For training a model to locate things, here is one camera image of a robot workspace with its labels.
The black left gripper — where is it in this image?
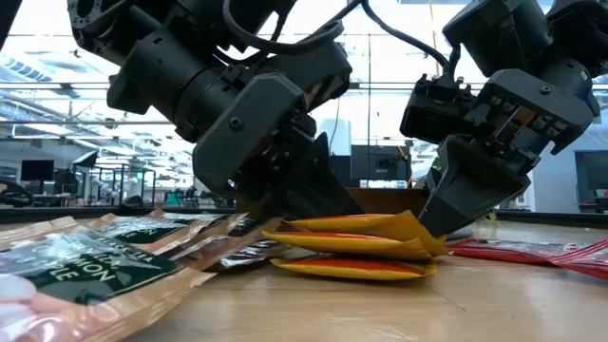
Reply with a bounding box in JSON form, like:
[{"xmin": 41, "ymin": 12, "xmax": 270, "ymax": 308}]
[{"xmin": 192, "ymin": 71, "xmax": 365, "ymax": 220}]

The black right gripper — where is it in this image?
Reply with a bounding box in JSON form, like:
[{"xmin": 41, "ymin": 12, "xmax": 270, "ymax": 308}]
[{"xmin": 420, "ymin": 69, "xmax": 600, "ymax": 238}]

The wooden three-compartment tray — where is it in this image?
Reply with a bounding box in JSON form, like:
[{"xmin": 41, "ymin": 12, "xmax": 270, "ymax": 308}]
[{"xmin": 346, "ymin": 187, "xmax": 428, "ymax": 218}]

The black perforated computer case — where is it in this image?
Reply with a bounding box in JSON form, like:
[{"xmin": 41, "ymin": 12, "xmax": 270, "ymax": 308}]
[{"xmin": 350, "ymin": 144, "xmax": 412, "ymax": 189}]

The black background monitor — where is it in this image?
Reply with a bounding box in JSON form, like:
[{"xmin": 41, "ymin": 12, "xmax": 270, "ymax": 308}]
[{"xmin": 20, "ymin": 159, "xmax": 55, "ymax": 182}]

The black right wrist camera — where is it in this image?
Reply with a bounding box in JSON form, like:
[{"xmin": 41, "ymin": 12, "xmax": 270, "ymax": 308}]
[{"xmin": 400, "ymin": 74, "xmax": 482, "ymax": 145}]

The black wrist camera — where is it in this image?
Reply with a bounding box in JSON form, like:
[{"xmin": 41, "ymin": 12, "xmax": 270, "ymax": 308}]
[
  {"xmin": 279, "ymin": 40, "xmax": 355, "ymax": 113},
  {"xmin": 400, "ymin": 74, "xmax": 482, "ymax": 145}
]

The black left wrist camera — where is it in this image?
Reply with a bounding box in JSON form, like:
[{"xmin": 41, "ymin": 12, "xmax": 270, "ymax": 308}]
[{"xmin": 279, "ymin": 40, "xmax": 355, "ymax": 113}]

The black left camera cable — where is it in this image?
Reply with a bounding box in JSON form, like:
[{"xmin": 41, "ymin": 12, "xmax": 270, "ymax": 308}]
[{"xmin": 221, "ymin": 0, "xmax": 365, "ymax": 57}]

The black camera cable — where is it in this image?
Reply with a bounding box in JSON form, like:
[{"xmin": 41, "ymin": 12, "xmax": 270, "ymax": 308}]
[
  {"xmin": 221, "ymin": 0, "xmax": 365, "ymax": 57},
  {"xmin": 360, "ymin": 0, "xmax": 465, "ymax": 80}
]

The black right camera cable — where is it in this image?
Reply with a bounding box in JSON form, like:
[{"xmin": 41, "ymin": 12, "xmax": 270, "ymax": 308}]
[{"xmin": 360, "ymin": 0, "xmax": 465, "ymax": 80}]

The black aluminium table frame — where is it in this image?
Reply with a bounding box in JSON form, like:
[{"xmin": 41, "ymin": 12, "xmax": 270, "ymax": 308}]
[{"xmin": 0, "ymin": 205, "xmax": 608, "ymax": 229}]

